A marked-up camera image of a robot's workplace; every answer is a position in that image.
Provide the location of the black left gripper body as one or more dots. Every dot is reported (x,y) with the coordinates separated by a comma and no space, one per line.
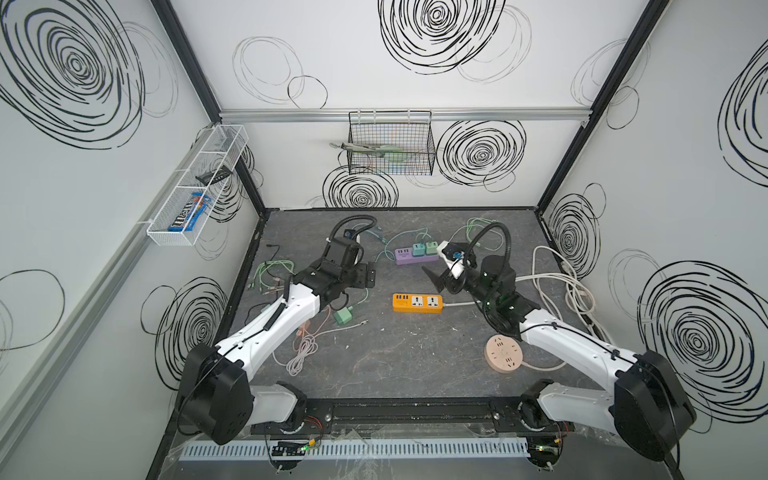
(360,275)

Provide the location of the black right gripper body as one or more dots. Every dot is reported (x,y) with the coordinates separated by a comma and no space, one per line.
(454,280)

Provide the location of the orange power strip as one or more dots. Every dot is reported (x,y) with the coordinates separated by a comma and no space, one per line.
(417,303)

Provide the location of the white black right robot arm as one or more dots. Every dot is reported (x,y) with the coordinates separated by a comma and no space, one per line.
(638,397)

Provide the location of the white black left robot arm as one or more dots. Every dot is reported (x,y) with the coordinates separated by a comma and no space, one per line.
(215,393)

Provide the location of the round pink power socket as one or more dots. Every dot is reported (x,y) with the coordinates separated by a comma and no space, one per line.
(503,354)

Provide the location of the left black corrugated conduit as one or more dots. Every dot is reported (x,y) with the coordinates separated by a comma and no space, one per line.
(358,223)

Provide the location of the green tongs in basket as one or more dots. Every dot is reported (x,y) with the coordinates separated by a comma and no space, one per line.
(373,154)

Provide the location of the black remote control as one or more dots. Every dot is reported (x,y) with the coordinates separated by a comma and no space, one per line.
(215,176)

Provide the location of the blue candy packet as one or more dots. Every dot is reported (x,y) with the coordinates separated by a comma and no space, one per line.
(194,207)

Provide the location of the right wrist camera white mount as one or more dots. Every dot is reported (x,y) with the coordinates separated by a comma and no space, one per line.
(454,256)

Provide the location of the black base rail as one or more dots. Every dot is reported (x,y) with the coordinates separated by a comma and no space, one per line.
(501,414)

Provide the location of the black wire wall basket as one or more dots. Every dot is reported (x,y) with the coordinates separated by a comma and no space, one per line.
(408,129)

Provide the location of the white wire wall shelf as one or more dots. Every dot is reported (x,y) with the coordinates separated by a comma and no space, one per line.
(215,146)

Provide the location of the white slotted cable duct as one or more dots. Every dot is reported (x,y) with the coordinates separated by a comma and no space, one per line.
(350,449)

